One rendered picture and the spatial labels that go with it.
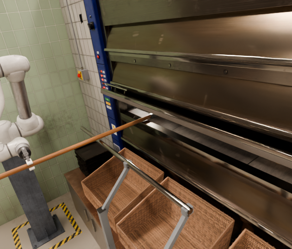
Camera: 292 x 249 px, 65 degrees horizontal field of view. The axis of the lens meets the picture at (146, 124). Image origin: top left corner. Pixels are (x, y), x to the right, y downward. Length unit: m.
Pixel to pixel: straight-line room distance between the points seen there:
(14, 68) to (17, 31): 0.81
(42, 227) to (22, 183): 0.55
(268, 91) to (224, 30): 0.31
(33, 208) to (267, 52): 2.30
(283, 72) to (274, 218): 0.67
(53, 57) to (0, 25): 0.52
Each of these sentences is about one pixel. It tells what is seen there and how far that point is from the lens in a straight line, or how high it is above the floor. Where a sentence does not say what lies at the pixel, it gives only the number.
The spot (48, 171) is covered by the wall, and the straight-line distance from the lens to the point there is 3.04.
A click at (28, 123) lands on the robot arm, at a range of 2.21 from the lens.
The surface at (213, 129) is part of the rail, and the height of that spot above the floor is 1.44.
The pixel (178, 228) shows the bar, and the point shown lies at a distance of 1.07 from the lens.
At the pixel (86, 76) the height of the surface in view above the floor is 1.44.
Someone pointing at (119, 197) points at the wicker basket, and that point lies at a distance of 2.03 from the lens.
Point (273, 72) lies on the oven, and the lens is 0.99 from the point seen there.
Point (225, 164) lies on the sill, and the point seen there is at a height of 1.17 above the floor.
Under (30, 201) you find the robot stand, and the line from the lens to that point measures 2.52.
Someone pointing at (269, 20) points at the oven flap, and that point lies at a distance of 1.01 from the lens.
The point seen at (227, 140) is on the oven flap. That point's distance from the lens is 1.01.
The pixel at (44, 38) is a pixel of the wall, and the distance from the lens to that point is 2.70.
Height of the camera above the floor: 1.91
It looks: 25 degrees down
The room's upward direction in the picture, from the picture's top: 8 degrees counter-clockwise
